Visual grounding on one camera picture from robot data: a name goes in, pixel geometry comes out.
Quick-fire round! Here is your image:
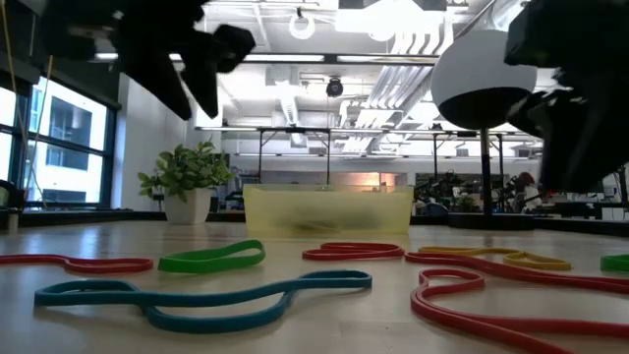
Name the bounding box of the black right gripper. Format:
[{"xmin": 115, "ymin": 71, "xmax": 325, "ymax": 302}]
[{"xmin": 504, "ymin": 0, "xmax": 629, "ymax": 193}]

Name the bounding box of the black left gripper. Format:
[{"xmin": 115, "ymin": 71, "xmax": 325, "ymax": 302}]
[{"xmin": 38, "ymin": 0, "xmax": 257, "ymax": 122}]

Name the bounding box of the yellow rubber band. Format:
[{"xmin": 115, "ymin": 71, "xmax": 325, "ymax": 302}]
[{"xmin": 418, "ymin": 245, "xmax": 573, "ymax": 271}]

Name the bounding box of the green rubber band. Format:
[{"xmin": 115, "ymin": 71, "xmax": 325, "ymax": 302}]
[
  {"xmin": 600, "ymin": 253, "xmax": 629, "ymax": 273},
  {"xmin": 157, "ymin": 239, "xmax": 266, "ymax": 274}
]

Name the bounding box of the blue rubber band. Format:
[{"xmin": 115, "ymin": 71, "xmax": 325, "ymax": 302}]
[{"xmin": 33, "ymin": 269, "xmax": 373, "ymax": 335}]

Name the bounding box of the yellow translucent plastic bin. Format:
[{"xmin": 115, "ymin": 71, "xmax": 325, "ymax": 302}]
[{"xmin": 243, "ymin": 184, "xmax": 415, "ymax": 236}]

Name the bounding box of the person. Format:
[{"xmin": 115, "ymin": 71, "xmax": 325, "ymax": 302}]
[{"xmin": 510, "ymin": 171, "xmax": 543, "ymax": 213}]

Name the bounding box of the white globe lamp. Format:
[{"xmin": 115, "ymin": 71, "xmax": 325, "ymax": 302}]
[{"xmin": 430, "ymin": 29, "xmax": 538, "ymax": 231}]

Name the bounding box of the green plant in white pot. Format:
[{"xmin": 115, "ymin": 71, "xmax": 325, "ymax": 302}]
[{"xmin": 137, "ymin": 141, "xmax": 236, "ymax": 226}]

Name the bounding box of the black chair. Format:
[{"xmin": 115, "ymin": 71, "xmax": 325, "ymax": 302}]
[{"xmin": 0, "ymin": 179, "xmax": 26, "ymax": 235}]

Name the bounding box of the black gantry frame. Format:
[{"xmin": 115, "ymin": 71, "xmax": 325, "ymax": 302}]
[
  {"xmin": 430, "ymin": 130, "xmax": 507, "ymax": 217},
  {"xmin": 255, "ymin": 126, "xmax": 335, "ymax": 186}
]

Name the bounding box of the black window frame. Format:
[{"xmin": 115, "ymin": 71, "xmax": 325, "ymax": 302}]
[{"xmin": 0, "ymin": 63, "xmax": 122, "ymax": 210}]

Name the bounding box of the white ring light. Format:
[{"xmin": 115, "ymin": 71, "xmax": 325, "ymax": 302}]
[{"xmin": 288, "ymin": 12, "xmax": 316, "ymax": 41}]

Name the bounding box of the yellow cable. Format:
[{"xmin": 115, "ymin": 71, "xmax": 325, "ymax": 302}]
[{"xmin": 0, "ymin": 0, "xmax": 55, "ymax": 198}]

